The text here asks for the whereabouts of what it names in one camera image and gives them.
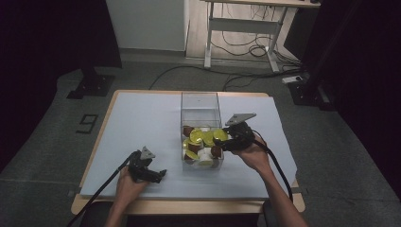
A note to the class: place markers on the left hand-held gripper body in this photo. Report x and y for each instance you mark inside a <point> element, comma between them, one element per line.
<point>138,165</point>

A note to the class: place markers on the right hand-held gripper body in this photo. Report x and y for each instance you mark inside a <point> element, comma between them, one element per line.
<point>241,134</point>

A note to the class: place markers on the pile of coffee capsules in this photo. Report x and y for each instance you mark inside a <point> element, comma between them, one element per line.
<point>197,138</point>

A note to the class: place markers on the person's right hand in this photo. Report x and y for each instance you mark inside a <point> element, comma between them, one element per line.
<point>253,156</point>

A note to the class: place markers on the person's left hand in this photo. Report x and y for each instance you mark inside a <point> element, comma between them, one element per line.
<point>127,189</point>

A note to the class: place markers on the pale blue table sheet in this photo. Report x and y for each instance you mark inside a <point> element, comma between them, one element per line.
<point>142,132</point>

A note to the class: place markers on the wooden table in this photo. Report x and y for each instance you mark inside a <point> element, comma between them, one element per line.
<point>189,206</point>

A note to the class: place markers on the person's dark clothing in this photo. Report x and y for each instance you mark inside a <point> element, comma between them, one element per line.
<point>94,216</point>

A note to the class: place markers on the grey tape strip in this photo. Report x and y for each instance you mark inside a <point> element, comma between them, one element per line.
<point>301,190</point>
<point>74,192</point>

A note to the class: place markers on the white power strip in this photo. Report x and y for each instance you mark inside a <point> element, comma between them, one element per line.
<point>291,79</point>

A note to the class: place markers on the black stand base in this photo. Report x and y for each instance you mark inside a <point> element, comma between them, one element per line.
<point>307,93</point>
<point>93,86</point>

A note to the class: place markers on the dark curtain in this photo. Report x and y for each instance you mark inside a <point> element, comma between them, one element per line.
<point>362,78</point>
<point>38,63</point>

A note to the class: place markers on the white cabinet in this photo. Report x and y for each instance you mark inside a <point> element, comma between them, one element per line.
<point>145,25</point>

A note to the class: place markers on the white desk frame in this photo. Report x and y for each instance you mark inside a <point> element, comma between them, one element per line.
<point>242,26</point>

